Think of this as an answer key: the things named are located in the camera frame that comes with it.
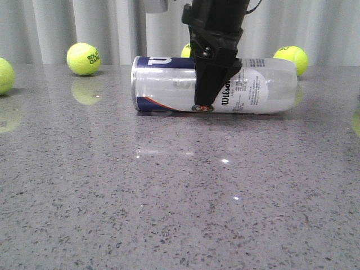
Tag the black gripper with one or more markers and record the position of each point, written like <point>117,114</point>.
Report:
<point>208,47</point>

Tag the white Wilson tennis ball can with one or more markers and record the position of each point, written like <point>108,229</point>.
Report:
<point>262,86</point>

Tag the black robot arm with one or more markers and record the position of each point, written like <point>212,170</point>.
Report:
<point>216,15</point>

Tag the centre tennis ball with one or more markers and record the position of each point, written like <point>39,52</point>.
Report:
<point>186,51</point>

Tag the right tennis ball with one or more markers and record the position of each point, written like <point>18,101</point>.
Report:
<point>296,55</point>

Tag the Roland Garros tennis ball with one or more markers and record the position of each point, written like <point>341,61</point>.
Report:
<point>83,59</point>

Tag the far-left tennis ball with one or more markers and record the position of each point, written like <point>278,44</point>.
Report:
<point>7,76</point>

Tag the grey pleated curtain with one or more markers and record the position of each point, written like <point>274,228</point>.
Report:
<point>41,32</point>

